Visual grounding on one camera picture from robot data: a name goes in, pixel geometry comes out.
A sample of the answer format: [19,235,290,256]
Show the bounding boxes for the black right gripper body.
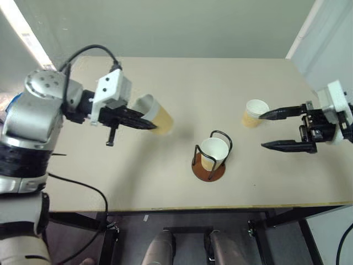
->
[298,101,338,144]

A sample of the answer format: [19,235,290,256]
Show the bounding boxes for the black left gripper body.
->
[98,106,131,147]

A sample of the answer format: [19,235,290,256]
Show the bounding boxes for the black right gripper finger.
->
[259,104,308,121]
[261,139,318,155]

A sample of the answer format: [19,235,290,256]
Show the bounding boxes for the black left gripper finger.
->
[125,107,147,119]
[127,114,159,131]

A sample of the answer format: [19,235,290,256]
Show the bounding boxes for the white and tan paper cup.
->
[199,137,230,171]
[242,99,270,130]
[131,93,175,136]

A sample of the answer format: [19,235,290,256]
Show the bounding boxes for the dark rounded metallic shape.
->
[206,231,244,265]
[141,230,177,265]

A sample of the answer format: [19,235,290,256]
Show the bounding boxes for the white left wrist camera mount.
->
[90,68,132,127]

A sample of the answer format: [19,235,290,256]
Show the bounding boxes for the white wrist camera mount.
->
[316,79,353,146]
[90,68,132,127]

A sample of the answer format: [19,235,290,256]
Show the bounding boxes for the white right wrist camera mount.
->
[316,79,353,146]

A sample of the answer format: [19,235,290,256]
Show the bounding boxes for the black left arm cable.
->
[58,45,124,78]

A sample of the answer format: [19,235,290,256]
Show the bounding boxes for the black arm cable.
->
[334,220,353,265]
[58,45,124,78]

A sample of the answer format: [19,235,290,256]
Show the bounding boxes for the black trailing power cable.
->
[47,172,109,265]

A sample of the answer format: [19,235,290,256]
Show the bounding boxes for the black metal table frame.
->
[49,204,353,265]

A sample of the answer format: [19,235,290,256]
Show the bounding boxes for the black wire cup holder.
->
[190,130,233,182]

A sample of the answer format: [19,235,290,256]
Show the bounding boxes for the white wall panel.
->
[285,0,353,93]

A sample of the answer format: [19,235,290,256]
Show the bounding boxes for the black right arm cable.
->
[334,220,353,265]

